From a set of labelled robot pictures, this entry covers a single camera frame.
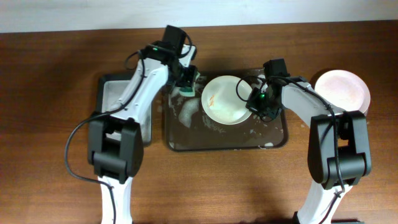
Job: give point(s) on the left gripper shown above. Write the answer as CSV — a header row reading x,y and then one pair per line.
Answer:
x,y
189,78

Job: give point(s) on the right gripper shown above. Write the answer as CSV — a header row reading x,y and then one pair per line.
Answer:
x,y
255,101

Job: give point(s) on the white plate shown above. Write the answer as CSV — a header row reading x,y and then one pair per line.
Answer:
x,y
221,100
345,90

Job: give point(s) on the green yellow sponge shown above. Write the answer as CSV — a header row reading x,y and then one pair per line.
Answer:
x,y
187,91

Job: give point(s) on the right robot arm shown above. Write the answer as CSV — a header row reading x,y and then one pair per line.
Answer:
x,y
338,146

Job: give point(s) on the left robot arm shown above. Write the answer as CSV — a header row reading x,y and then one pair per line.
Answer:
x,y
115,145

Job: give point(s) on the black soapy water tray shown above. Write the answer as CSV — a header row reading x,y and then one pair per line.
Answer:
x,y
111,96

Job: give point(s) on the dark brown serving tray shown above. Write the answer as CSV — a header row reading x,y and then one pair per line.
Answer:
x,y
189,128

